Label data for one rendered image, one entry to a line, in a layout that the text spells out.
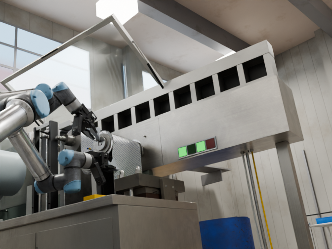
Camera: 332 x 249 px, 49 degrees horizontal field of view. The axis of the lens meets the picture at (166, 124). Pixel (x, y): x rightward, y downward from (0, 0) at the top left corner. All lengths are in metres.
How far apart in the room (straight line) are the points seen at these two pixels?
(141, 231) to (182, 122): 0.76
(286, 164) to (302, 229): 0.33
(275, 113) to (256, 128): 0.12
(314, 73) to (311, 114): 0.84
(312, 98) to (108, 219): 6.71
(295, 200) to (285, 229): 5.98
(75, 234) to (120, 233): 0.25
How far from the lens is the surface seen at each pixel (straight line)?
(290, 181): 1.95
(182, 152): 2.05
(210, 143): 1.96
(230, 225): 3.64
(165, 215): 1.76
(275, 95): 1.89
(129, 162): 2.02
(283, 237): 7.93
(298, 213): 1.93
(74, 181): 1.67
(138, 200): 1.61
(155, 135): 2.19
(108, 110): 2.51
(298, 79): 8.14
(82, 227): 1.64
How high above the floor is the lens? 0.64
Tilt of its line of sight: 20 degrees up
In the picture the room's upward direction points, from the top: 6 degrees counter-clockwise
